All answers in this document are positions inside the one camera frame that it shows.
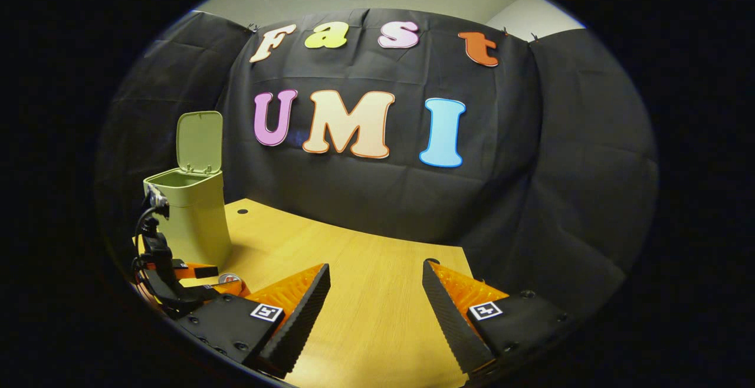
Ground green desktop garbage bin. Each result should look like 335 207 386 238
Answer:
143 111 232 269

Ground wooden desktop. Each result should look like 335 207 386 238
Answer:
133 198 475 388

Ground thin gripper cable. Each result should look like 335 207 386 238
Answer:
134 204 156 244

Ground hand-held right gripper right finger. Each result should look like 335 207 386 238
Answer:
421 260 587 380

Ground black backdrop cloth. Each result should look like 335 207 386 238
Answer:
94 8 660 330

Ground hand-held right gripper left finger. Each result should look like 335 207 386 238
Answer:
177 264 331 380

